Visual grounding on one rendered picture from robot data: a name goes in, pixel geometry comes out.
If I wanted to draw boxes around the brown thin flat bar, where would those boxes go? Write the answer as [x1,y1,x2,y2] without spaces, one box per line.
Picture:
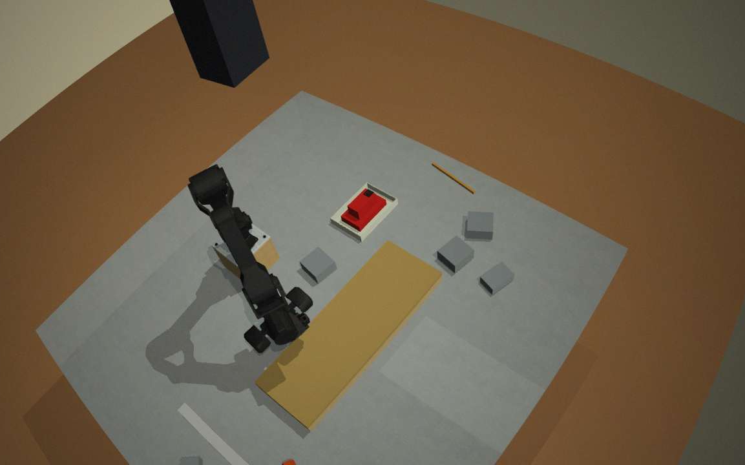
[432,163,475,194]

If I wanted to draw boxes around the white flat strip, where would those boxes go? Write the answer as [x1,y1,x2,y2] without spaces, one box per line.
[178,403,249,465]

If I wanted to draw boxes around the tan wooden floor panel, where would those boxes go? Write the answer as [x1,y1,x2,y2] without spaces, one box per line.
[255,240,443,431]

